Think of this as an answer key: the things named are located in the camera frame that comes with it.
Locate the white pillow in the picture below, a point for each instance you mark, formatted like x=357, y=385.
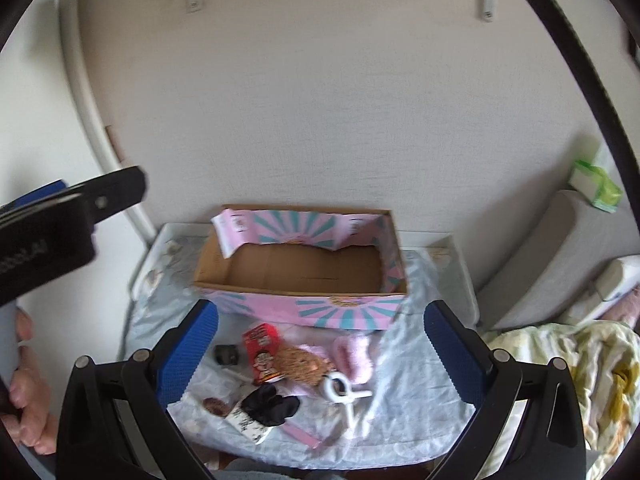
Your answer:
x=615, y=275

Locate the white door frame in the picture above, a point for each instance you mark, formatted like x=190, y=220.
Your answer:
x=92, y=110

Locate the pink fuzzy sock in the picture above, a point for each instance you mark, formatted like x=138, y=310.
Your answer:
x=356, y=360
x=312, y=350

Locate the white plastic clip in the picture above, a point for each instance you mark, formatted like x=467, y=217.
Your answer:
x=350, y=401

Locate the brown plush toy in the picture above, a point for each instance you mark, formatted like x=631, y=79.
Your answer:
x=300, y=366

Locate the pink striped cardboard box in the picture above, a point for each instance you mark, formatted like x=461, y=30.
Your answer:
x=300, y=272

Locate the red milk carton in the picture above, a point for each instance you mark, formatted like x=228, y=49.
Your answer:
x=260, y=347

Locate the person's left hand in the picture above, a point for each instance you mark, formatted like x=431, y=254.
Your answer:
x=32, y=400

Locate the brown round hair clip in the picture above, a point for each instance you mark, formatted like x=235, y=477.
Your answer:
x=215, y=406

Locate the black scrunchie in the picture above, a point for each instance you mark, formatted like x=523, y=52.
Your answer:
x=270, y=405

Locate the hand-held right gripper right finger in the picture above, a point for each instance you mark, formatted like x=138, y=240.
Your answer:
x=452, y=355

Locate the pink pillow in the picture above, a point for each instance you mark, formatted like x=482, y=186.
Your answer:
x=625, y=307

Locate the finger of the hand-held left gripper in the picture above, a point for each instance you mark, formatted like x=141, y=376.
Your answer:
x=120, y=187
x=40, y=192

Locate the white printed tissue pack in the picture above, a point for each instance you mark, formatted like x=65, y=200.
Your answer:
x=245, y=425

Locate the green tissue pack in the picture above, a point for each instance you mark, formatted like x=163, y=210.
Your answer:
x=595, y=185

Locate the floral blue cloth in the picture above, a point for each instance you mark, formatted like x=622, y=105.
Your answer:
x=410, y=385

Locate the small black clip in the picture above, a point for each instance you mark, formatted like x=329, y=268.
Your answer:
x=226, y=355

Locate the floral yellow blanket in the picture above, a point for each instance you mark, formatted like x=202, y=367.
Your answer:
x=575, y=360

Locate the grey headboard cushion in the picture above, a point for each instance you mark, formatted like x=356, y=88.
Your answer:
x=550, y=260

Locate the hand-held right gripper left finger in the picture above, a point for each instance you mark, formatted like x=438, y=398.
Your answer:
x=187, y=355

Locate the white desktop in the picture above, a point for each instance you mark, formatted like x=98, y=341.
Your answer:
x=465, y=290

